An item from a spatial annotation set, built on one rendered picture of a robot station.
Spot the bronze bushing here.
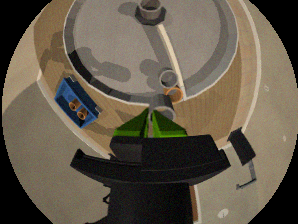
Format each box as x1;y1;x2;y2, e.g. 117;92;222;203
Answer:
163;85;183;103
69;98;81;111
77;107;89;119

